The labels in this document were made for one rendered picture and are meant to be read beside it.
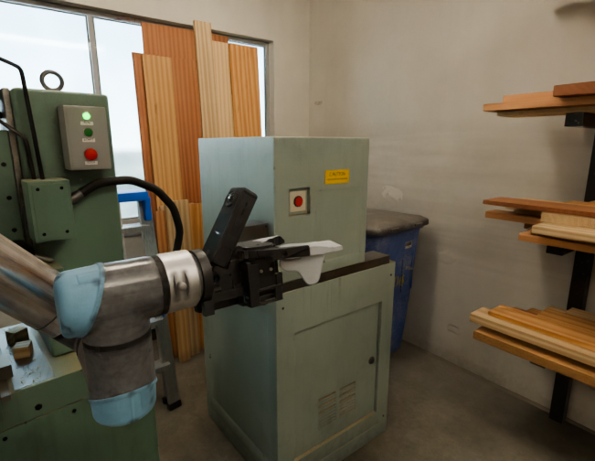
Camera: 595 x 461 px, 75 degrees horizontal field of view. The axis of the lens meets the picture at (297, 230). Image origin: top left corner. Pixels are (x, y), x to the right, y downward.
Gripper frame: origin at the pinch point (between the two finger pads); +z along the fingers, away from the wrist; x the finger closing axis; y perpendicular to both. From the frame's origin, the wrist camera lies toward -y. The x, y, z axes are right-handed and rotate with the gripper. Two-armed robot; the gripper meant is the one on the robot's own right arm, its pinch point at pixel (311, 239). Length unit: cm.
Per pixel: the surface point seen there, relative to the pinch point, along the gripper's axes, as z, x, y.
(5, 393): -45, -64, 34
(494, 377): 177, -62, 111
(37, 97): -29, -69, -36
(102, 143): -16, -65, -24
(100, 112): -16, -64, -32
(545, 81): 177, -34, -49
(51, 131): -27, -70, -28
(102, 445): -26, -71, 60
